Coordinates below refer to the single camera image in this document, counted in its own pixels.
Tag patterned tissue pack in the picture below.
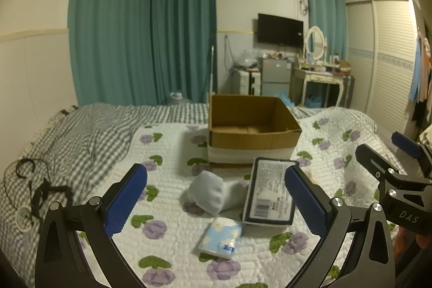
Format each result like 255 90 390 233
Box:
242 157 296 227

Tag white sock bundle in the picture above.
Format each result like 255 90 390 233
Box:
187 170 250 216

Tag blue pocket tissue pack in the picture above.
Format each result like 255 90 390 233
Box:
198 216 242 259

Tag hanging clothes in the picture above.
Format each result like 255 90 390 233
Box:
408 31 431 129

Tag white floral quilt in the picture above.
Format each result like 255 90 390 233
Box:
75 107 408 288

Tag grey checked bedsheet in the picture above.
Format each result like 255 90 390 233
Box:
1 104 318 287

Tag blue basket under table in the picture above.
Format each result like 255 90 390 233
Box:
304 96 323 109

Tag white louvred wardrobe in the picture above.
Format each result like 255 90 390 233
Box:
346 0 417 140

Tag white dressing table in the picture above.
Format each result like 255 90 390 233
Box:
289 68 352 107

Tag box of blue bottles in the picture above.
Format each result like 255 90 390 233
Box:
276 89 296 108

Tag white oval vanity mirror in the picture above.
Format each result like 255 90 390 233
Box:
303 26 327 64

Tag grey mini fridge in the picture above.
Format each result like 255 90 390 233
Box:
259 58 292 97

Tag brown cardboard box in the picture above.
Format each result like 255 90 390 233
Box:
207 94 302 164

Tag teal curtain right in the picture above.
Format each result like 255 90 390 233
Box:
308 0 348 60

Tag clear plastic bag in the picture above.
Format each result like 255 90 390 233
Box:
234 49 261 69

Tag clear water jug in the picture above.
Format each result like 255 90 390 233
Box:
167 92 191 105

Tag white standing mop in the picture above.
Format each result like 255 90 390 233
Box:
206 32 217 103

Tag teal curtain large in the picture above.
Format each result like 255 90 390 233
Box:
67 0 216 105

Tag black cable on bed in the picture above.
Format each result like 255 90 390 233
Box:
3 157 73 228

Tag black wall television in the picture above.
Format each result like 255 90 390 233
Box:
256 13 304 48

